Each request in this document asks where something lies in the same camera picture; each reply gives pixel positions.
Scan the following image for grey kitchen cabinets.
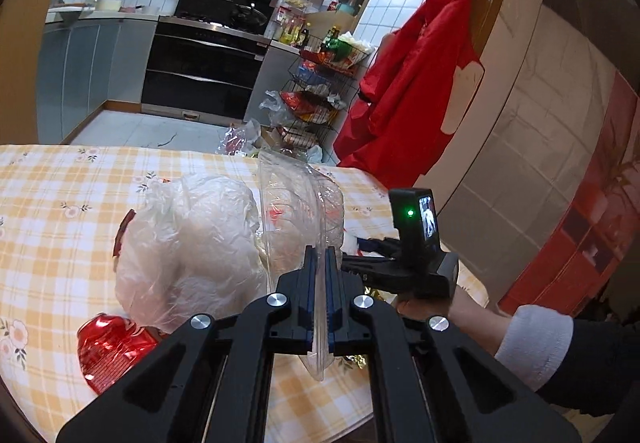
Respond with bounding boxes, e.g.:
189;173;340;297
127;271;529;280
37;15;158;144

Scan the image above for black integrated stove oven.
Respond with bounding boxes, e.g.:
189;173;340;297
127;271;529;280
141;0;286;120

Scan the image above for black wok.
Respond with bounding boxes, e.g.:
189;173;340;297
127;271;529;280
231;5;268;28

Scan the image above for row of cooking oil bottles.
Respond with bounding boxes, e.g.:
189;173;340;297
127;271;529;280
276;5;312;47

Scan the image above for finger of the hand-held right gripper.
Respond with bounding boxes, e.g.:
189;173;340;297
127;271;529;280
356;236;401;258
341;253;402;295

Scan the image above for red printed carton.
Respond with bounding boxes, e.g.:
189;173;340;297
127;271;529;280
497;73;640;319

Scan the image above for white crumpled plastic bag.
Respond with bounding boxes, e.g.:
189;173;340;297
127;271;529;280
258;90;292;126

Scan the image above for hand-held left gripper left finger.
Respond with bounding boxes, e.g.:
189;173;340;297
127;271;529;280
56;245;321;443

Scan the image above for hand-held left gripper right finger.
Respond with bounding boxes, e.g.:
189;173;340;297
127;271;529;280
324;247;583;443

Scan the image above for black wire storage rack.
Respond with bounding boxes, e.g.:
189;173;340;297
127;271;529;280
272;35;376;164

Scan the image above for clear crumpled plastic bag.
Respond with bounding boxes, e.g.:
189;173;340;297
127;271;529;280
216;119;262;156

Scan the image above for red foil wrapper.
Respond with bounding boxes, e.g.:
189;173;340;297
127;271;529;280
76;314;166;395

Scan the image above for person's right forearm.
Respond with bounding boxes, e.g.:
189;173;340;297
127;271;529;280
465;295;640;418

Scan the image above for red hanging garment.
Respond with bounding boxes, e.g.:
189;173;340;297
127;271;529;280
334;0;486;188

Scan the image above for red snack packet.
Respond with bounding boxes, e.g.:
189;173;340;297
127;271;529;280
113;209;138;258

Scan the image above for clear plastic container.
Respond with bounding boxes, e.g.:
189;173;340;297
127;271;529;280
256;150;346;381

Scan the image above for person's right hand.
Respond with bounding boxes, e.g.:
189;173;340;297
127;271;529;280
396;294;481;339

